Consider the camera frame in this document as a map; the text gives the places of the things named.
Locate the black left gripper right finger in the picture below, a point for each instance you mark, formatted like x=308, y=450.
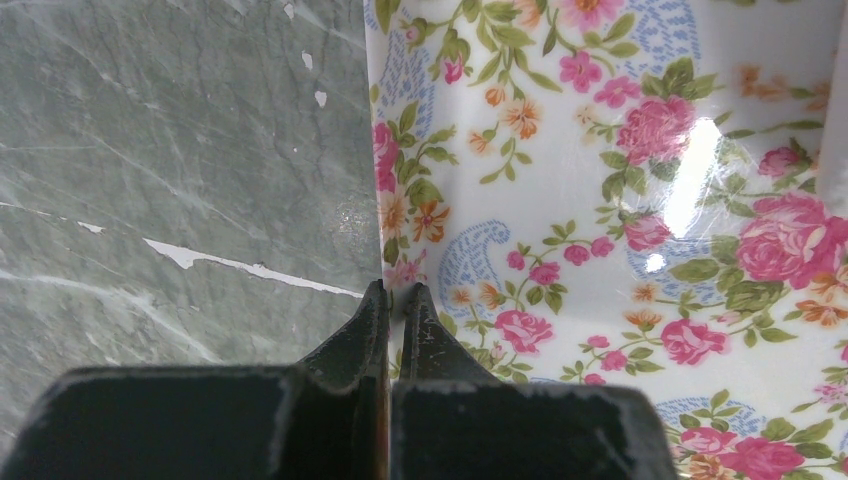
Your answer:
x=453, y=419

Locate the floral print tray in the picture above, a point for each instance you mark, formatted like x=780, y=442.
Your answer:
x=626, y=193

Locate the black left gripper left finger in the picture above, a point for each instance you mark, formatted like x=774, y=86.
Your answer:
x=322, y=417

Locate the white dough lump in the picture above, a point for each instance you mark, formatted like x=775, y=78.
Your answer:
x=832, y=177

